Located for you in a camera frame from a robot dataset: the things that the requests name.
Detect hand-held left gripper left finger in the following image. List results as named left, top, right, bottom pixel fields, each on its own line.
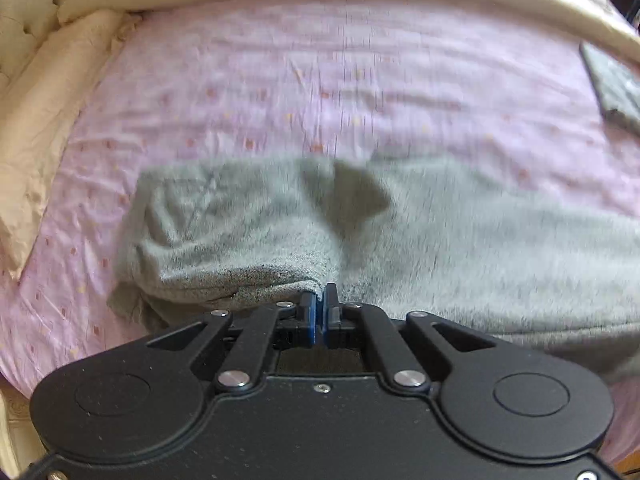
left=146, top=293, right=318, bottom=392

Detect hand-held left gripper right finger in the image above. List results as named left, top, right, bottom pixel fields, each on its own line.
left=323, top=283, right=497, bottom=394

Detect grey pants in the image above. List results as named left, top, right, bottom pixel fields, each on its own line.
left=107, top=152, right=640, bottom=386

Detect pink patterned bed sheet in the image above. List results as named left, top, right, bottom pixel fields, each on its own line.
left=0, top=0, right=640, bottom=463

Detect cream nightstand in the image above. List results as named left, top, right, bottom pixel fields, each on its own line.
left=0, top=375, right=42, bottom=480

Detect cream pillow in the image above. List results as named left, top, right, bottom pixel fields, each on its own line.
left=0, top=9, right=144, bottom=282

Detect dark grey folded cloth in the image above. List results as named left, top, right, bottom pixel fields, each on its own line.
left=579, top=41, right=640, bottom=134

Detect cream tufted headboard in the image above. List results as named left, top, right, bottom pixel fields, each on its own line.
left=0, top=0, right=96, bottom=92

